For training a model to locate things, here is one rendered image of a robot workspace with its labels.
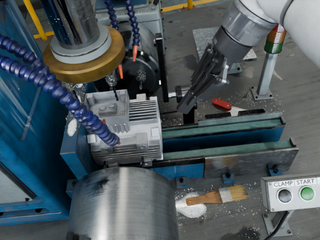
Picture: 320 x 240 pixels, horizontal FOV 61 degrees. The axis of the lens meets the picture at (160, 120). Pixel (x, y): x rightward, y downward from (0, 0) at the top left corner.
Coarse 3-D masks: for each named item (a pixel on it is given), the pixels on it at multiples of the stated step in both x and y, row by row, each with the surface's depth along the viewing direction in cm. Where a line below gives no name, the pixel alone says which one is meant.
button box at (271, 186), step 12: (264, 180) 64; (276, 180) 62; (288, 180) 62; (300, 180) 61; (312, 180) 61; (264, 192) 64; (276, 192) 62; (264, 204) 65; (276, 204) 62; (288, 204) 62; (300, 204) 61; (312, 204) 61
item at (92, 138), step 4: (156, 96) 82; (156, 100) 82; (152, 128) 74; (156, 128) 74; (152, 132) 74; (156, 132) 74; (88, 136) 75; (92, 136) 75; (96, 136) 77; (152, 136) 74; (156, 136) 74; (88, 140) 75; (92, 140) 75; (96, 140) 76; (100, 164) 84
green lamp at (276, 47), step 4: (268, 40) 97; (268, 44) 98; (272, 44) 96; (276, 44) 96; (280, 44) 96; (268, 48) 98; (272, 48) 97; (276, 48) 97; (280, 48) 98; (272, 52) 99; (276, 52) 98
